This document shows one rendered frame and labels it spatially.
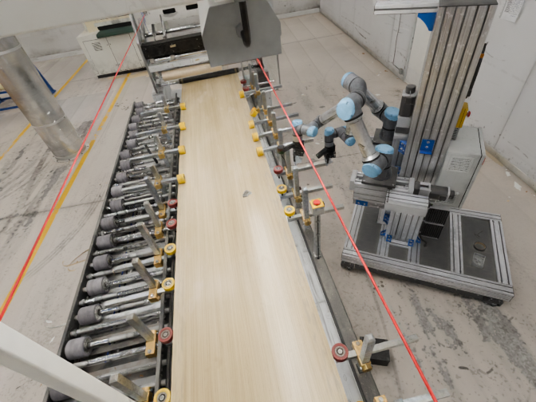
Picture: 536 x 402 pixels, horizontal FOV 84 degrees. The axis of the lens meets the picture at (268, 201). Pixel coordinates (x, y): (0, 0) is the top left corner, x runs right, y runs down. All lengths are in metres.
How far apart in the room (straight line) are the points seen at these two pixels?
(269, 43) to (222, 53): 0.07
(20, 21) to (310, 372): 1.55
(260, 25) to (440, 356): 2.56
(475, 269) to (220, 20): 2.75
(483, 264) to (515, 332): 0.51
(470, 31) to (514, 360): 2.18
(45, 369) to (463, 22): 2.14
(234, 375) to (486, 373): 1.83
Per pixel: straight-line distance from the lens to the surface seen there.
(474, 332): 2.93
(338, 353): 1.66
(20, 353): 0.93
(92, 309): 2.23
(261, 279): 1.85
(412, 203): 2.22
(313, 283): 2.14
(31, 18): 0.39
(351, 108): 1.87
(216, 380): 1.68
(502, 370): 2.88
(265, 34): 0.52
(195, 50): 4.47
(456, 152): 2.26
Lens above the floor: 2.47
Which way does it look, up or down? 44 degrees down
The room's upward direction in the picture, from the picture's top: 10 degrees counter-clockwise
